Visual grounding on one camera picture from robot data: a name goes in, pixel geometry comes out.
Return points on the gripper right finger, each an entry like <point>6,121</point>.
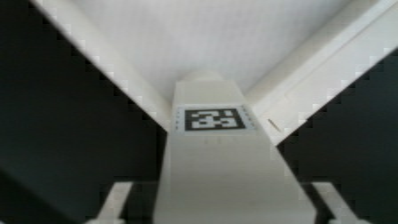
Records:
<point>335,211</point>

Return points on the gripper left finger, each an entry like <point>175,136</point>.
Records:
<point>129,203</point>

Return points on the white desk leg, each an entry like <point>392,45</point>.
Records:
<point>227,181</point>

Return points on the white desk top tray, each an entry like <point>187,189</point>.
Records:
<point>292,47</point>

